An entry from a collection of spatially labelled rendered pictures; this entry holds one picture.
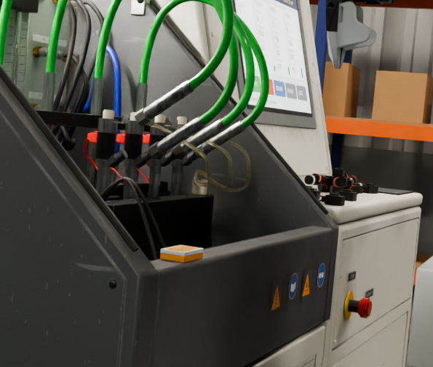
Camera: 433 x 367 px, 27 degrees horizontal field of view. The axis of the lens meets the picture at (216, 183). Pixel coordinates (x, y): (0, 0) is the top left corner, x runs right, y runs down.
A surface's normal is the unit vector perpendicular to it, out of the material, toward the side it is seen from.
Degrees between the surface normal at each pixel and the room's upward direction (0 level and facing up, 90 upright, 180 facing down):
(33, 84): 90
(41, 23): 90
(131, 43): 90
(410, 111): 90
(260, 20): 76
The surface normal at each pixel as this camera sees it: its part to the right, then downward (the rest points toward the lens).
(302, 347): 0.91, 0.11
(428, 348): -0.36, 0.04
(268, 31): 0.91, -0.13
